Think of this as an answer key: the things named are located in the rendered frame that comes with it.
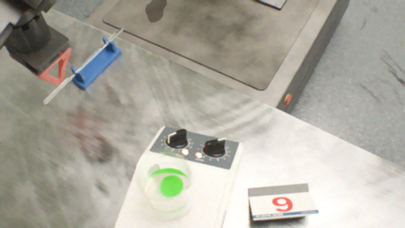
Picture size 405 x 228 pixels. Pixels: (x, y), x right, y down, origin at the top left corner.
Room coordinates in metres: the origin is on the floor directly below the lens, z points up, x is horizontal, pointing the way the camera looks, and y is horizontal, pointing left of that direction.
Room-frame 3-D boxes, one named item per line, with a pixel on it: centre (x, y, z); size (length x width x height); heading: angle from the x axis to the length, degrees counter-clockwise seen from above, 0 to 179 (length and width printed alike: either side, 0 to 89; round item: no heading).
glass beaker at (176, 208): (0.20, 0.04, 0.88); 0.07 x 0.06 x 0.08; 75
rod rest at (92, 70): (0.49, 0.17, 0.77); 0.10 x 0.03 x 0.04; 138
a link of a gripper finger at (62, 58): (0.43, 0.23, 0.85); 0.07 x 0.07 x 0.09; 47
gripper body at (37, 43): (0.44, 0.23, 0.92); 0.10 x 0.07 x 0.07; 47
